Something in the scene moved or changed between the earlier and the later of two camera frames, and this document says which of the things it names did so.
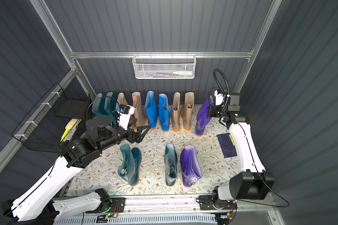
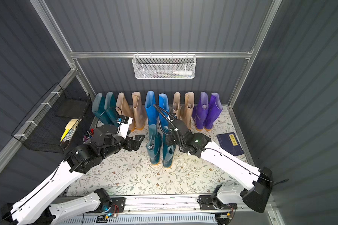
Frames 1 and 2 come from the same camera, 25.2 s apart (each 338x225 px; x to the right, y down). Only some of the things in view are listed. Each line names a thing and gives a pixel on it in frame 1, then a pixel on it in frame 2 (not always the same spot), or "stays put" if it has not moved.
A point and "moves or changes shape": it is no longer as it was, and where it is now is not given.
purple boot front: (202, 119) moves or changes shape
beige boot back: (176, 112) stays put
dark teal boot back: (98, 107) stays put
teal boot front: (128, 168) -> (154, 144)
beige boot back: (186, 111) stays put
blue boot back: (152, 109) stays put
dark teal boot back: (110, 108) stays put
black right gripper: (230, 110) -> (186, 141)
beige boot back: (140, 112) stays put
